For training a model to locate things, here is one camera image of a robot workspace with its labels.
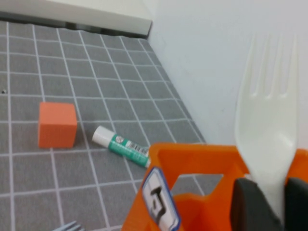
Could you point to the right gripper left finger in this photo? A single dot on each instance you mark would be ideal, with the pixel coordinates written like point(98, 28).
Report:
point(250, 209)

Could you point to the white plastic fork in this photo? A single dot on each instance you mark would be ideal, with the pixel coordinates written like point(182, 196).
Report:
point(264, 132)

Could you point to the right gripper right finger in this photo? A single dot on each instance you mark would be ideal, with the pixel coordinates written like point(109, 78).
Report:
point(297, 204)

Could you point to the orange plastic cutlery holder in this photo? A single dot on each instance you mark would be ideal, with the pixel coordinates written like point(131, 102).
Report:
point(192, 158)

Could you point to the green white glue stick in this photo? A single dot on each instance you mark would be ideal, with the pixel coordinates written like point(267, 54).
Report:
point(120, 145)

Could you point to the grey grid table mat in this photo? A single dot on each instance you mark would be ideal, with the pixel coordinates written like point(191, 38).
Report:
point(96, 96)

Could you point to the orange foam cube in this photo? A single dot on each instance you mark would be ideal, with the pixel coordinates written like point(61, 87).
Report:
point(57, 125)

